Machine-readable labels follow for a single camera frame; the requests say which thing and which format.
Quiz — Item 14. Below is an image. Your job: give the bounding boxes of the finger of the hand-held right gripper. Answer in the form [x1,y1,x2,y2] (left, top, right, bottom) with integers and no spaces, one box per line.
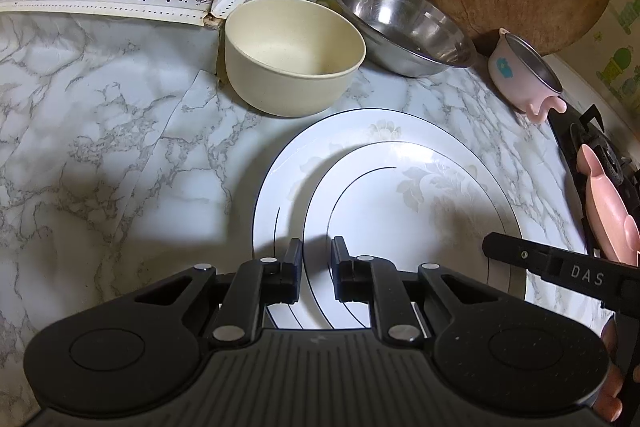
[482,232,552,282]

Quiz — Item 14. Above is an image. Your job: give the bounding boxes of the cartoon wall sticker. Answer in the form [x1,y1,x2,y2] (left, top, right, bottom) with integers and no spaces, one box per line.
[565,0,640,128]

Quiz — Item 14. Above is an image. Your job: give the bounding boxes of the stainless steel bowl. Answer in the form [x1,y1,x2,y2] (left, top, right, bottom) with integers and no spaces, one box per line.
[330,0,478,78]

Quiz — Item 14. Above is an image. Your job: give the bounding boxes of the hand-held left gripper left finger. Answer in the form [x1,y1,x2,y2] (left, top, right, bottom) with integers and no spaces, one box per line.
[132,237,304,350]

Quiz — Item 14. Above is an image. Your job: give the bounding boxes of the black gas stove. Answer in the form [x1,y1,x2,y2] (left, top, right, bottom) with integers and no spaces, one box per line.
[547,104,640,258]

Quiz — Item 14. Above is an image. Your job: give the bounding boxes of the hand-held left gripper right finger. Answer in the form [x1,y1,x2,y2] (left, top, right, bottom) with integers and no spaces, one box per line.
[330,236,505,344]

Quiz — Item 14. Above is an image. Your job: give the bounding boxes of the cream bowl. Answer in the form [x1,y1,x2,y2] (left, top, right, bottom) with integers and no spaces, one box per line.
[224,0,367,118]

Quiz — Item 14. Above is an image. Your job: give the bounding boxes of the pink steel-lined child's bowl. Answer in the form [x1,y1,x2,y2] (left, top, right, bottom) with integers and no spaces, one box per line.
[487,28,569,124]

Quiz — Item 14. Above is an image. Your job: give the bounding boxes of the person's right hand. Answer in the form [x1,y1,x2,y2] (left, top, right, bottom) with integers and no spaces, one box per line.
[595,313,626,423]

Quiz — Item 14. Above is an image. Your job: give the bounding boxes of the pink animal-shaped plate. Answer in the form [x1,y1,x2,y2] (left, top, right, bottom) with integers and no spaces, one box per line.
[575,144,640,266]

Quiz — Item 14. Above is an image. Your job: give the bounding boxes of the large white floral plate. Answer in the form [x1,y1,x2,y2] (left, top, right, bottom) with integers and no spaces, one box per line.
[251,108,527,338]

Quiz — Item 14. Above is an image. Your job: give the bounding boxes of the small white floral plate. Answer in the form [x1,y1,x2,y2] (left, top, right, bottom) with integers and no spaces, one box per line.
[302,141,521,333]

